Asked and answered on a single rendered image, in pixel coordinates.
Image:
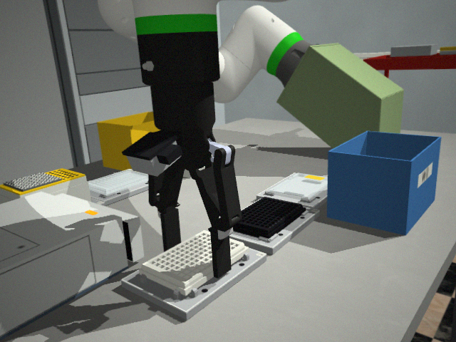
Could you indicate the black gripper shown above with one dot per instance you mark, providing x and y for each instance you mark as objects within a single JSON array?
[{"x": 191, "y": 110}]

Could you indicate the blue open-top box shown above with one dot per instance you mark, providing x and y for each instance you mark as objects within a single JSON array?
[{"x": 383, "y": 180}]

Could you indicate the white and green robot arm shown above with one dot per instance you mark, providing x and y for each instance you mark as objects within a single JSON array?
[{"x": 178, "y": 47}]

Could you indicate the yellow open-top bin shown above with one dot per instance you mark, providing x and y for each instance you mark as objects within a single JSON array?
[{"x": 116, "y": 137}]

